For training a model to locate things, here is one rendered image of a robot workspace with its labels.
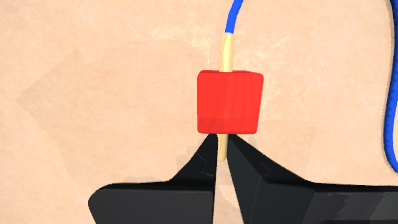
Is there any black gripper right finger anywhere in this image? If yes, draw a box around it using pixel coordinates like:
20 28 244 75
227 134 398 224

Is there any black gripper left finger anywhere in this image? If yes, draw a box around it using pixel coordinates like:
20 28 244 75
88 134 218 224

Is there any red wooden block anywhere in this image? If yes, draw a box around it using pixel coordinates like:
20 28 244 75
197 70 264 135

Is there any blue string with wooden stick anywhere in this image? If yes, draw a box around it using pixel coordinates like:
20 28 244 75
217 0 398 174

